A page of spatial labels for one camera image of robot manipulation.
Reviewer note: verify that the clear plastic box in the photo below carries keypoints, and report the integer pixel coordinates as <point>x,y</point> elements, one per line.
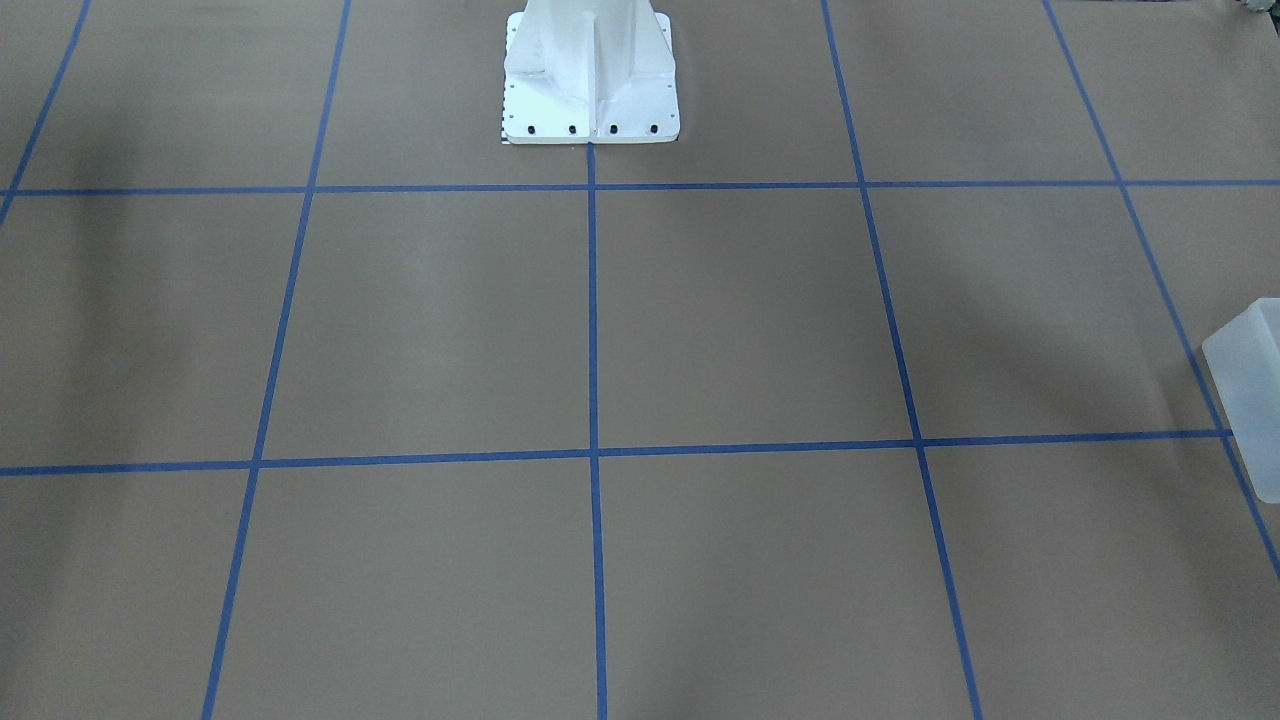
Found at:
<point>1243,357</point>

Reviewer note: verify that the white camera stand base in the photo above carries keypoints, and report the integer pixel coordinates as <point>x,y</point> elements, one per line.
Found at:
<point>589,72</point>

